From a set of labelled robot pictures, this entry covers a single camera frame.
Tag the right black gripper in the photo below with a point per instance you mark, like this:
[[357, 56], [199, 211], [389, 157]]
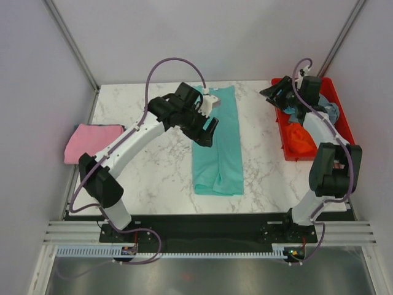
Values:
[[284, 85]]

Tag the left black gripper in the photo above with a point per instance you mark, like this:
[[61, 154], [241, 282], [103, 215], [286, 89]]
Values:
[[202, 137]]

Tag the teal t shirt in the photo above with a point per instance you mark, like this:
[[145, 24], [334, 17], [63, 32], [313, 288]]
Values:
[[218, 170]]

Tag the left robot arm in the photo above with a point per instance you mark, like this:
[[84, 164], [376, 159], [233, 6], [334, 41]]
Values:
[[98, 173]]

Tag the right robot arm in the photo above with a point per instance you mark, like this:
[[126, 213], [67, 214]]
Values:
[[335, 169]]

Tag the red plastic bin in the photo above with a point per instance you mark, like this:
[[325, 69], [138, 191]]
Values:
[[342, 126]]

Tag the orange t shirt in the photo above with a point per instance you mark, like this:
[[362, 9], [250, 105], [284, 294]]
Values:
[[299, 140]]

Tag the grey t shirt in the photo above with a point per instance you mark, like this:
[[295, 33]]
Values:
[[331, 109]]

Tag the pink folded t shirt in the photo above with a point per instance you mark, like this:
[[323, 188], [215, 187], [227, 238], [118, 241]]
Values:
[[90, 139]]

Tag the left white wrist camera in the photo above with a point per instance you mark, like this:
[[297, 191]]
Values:
[[208, 102]]

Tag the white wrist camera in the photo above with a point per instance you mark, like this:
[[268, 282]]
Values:
[[208, 102], [302, 72]]

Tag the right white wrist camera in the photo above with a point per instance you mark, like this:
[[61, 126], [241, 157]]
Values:
[[302, 72]]

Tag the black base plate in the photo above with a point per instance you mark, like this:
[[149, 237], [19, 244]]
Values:
[[264, 228]]

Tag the right corner metal post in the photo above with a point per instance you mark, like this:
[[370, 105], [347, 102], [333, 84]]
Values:
[[344, 32]]

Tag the corner metal post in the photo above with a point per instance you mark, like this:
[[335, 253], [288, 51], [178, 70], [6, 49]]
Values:
[[344, 32], [71, 43]]

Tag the right white cable duct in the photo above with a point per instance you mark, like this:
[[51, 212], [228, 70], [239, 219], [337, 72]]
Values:
[[291, 251]]

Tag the white cable duct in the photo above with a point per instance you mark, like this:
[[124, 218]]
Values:
[[95, 251], [291, 251]]

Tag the left white cable duct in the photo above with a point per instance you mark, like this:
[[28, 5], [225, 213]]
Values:
[[95, 251]]

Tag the aluminium rail frame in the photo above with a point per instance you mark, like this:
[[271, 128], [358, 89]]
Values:
[[337, 233]]

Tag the left corner metal post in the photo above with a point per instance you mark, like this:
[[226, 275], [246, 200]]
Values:
[[71, 43]]

